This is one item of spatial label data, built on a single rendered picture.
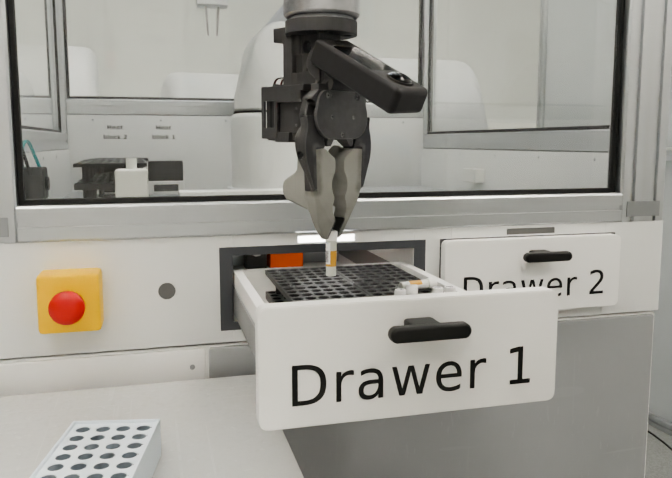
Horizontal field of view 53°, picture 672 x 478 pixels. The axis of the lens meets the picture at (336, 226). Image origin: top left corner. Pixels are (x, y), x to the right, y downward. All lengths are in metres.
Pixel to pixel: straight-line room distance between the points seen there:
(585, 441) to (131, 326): 0.73
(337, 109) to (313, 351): 0.23
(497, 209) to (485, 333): 0.40
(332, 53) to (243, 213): 0.33
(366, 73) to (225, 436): 0.40
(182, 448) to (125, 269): 0.27
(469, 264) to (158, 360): 0.45
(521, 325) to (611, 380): 0.54
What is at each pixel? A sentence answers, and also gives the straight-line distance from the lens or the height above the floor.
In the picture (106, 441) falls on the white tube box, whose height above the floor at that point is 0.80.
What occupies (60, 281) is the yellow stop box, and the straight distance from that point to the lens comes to 0.87.
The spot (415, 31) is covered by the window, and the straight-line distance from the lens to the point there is 0.99.
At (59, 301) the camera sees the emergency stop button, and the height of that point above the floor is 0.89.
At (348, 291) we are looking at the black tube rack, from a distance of 0.77.
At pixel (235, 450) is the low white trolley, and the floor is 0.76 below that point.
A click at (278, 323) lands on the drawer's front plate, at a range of 0.59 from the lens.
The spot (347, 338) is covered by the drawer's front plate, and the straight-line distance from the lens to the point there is 0.61.
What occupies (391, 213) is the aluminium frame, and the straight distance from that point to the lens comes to 0.96.
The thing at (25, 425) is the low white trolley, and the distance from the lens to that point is 0.85.
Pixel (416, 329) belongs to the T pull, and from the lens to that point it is 0.59.
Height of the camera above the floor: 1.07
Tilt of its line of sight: 7 degrees down
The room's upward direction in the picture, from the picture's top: straight up
